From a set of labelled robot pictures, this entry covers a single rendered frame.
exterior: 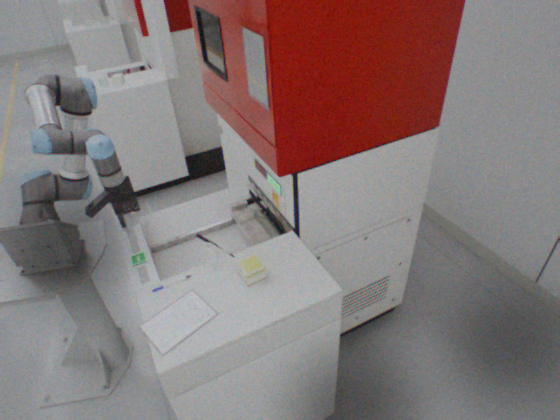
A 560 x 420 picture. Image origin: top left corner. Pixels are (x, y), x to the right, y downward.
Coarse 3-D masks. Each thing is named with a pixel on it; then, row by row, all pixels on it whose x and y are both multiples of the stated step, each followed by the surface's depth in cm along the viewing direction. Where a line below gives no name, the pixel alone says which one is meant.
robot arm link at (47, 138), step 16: (32, 80) 137; (48, 80) 139; (32, 96) 132; (48, 96) 133; (32, 112) 127; (48, 112) 124; (48, 128) 117; (32, 144) 113; (48, 144) 115; (64, 144) 117
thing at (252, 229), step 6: (240, 210) 179; (234, 216) 176; (240, 222) 172; (246, 222) 172; (252, 222) 172; (258, 222) 171; (246, 228) 169; (252, 228) 168; (258, 228) 168; (246, 234) 167; (252, 234) 165; (258, 234) 165; (264, 234) 165; (252, 240) 162; (258, 240) 162; (264, 240) 162
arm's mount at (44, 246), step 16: (32, 224) 149; (48, 224) 150; (64, 224) 159; (0, 240) 151; (16, 240) 152; (32, 240) 154; (48, 240) 155; (64, 240) 157; (80, 240) 174; (16, 256) 157; (32, 256) 158; (48, 256) 159; (64, 256) 161; (80, 256) 169; (32, 272) 163
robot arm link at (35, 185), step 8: (24, 176) 157; (32, 176) 157; (40, 176) 158; (48, 176) 161; (56, 176) 163; (24, 184) 156; (32, 184) 156; (40, 184) 157; (48, 184) 159; (56, 184) 161; (24, 192) 156; (32, 192) 156; (40, 192) 157; (48, 192) 159; (56, 192) 161; (24, 200) 156; (32, 200) 155; (48, 200) 159; (56, 200) 164
